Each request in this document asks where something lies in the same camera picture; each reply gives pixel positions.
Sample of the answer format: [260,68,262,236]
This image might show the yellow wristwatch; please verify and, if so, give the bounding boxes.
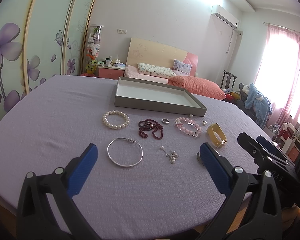
[206,123,228,148]

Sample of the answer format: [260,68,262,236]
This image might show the engraved metal cuff bracelet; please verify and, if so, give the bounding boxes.
[195,151,205,166]

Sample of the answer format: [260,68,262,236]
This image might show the pink bead charm bracelet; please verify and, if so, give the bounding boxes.
[174,116,203,138]

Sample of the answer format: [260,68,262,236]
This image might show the pearl drop earrings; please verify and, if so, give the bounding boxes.
[159,146,179,164]

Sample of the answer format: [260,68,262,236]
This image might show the dark red bead necklace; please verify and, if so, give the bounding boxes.
[137,119,164,140]

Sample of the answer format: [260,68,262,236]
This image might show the silver bangle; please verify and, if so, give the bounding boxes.
[107,138,144,168]

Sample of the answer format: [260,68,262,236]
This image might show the white pearl bracelet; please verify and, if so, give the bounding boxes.
[102,109,131,131]

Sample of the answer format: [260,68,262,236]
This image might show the grey white jewelry tray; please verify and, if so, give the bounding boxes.
[114,77,207,117]

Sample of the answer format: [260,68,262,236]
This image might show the blue plush robe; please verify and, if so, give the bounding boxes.
[244,83,273,129]

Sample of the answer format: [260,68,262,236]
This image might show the pink curtain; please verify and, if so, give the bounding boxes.
[254,24,300,125]

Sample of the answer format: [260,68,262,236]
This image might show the dark wooden chair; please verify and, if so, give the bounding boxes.
[220,70,237,91]

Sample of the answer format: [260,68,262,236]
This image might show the salmon folded duvet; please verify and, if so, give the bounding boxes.
[168,75,226,100]

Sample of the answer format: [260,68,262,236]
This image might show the purple print pillow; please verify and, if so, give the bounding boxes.
[172,59,192,76]

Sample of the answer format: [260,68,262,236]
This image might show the lilac table cloth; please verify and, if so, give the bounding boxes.
[0,74,286,233]

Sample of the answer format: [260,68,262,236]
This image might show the floral white pillow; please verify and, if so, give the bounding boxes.
[138,63,176,79]

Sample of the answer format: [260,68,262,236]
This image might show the bed with beige headboard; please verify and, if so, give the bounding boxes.
[125,37,226,100]

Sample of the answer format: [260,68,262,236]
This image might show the white air conditioner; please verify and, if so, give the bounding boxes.
[211,5,239,29]

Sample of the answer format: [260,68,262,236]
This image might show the pink nightstand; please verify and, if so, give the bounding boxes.
[98,66,125,80]

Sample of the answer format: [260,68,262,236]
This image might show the clear tube of plush toys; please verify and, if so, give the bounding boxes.
[82,25,104,77]

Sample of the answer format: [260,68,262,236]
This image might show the floral sliding wardrobe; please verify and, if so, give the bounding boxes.
[0,0,95,120]

